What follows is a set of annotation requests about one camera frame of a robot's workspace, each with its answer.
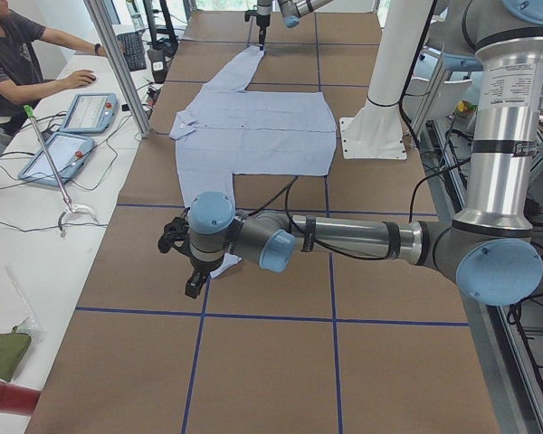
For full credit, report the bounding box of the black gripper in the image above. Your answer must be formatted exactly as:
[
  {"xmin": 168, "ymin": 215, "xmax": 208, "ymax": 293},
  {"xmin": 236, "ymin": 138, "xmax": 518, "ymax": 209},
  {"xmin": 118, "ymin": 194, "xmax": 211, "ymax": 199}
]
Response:
[
  {"xmin": 244, "ymin": 3, "xmax": 272, "ymax": 49},
  {"xmin": 157, "ymin": 217, "xmax": 207, "ymax": 297}
]

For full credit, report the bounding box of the light blue striped dress shirt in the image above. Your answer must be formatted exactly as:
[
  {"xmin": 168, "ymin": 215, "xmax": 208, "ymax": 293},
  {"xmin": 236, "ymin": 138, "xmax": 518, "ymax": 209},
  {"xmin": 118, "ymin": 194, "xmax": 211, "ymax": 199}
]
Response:
[{"xmin": 168, "ymin": 44, "xmax": 338, "ymax": 279}]

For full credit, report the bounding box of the black keyboard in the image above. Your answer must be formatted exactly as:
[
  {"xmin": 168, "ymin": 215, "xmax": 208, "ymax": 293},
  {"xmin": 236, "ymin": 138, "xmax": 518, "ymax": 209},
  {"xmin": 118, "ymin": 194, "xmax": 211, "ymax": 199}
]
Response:
[{"xmin": 117, "ymin": 32, "xmax": 147, "ymax": 71}]

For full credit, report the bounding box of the reacher grabber stick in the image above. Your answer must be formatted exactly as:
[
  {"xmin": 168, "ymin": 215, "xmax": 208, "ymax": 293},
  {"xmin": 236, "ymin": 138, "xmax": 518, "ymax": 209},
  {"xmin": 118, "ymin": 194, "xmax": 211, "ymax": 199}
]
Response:
[{"xmin": 24, "ymin": 105, "xmax": 100, "ymax": 238}]

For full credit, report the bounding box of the clear plastic bag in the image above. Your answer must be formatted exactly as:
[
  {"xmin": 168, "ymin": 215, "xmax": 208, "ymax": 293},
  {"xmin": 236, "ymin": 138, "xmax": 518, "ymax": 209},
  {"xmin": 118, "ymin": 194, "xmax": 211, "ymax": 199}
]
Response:
[{"xmin": 0, "ymin": 267, "xmax": 46, "ymax": 359}]

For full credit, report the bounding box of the lower blue teach pendant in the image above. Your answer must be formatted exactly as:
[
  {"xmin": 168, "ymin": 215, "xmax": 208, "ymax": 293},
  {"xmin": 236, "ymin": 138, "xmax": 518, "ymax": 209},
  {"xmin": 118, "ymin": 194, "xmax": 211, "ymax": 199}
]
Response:
[{"xmin": 17, "ymin": 132, "xmax": 95, "ymax": 187}]

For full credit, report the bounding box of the blue teach pendant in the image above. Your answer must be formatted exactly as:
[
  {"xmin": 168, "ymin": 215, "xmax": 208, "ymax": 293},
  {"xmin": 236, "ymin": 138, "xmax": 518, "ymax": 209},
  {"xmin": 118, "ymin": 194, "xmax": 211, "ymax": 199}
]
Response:
[
  {"xmin": 17, "ymin": 132, "xmax": 95, "ymax": 187},
  {"xmin": 59, "ymin": 93, "xmax": 118, "ymax": 135}
]

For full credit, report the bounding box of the upper blue teach pendant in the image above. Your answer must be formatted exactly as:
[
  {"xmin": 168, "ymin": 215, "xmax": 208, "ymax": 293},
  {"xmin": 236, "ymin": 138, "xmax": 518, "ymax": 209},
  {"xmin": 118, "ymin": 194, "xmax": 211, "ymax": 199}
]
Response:
[{"xmin": 59, "ymin": 93, "xmax": 118, "ymax": 135}]

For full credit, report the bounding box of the green cloth pouch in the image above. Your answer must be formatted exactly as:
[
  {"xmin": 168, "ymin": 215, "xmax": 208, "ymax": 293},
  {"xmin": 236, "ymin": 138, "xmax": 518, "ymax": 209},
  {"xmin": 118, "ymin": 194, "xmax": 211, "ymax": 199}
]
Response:
[{"xmin": 0, "ymin": 332, "xmax": 32, "ymax": 382}]

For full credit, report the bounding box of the red cylinder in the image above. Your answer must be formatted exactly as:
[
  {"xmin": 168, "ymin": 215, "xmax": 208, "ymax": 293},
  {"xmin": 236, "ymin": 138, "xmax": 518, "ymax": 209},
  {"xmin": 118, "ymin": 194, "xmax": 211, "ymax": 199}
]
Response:
[{"xmin": 0, "ymin": 382, "xmax": 41, "ymax": 416}]

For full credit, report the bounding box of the seated person in grey shirt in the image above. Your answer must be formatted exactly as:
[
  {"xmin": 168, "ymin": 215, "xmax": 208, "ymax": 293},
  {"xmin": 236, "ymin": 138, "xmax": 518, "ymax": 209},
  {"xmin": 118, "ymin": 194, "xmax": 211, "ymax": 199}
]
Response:
[{"xmin": 0, "ymin": 1, "xmax": 107, "ymax": 135}]

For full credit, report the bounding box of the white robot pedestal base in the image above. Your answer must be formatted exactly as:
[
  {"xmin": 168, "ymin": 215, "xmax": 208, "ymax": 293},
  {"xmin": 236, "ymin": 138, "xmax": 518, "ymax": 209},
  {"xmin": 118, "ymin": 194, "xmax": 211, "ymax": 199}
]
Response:
[{"xmin": 339, "ymin": 0, "xmax": 434, "ymax": 160}]

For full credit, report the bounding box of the aluminium frame post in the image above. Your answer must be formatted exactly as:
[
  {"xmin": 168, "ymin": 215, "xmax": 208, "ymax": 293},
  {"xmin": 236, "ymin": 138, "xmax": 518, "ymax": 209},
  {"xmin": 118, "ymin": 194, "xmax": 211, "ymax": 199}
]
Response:
[{"xmin": 83, "ymin": 0, "xmax": 150, "ymax": 138}]

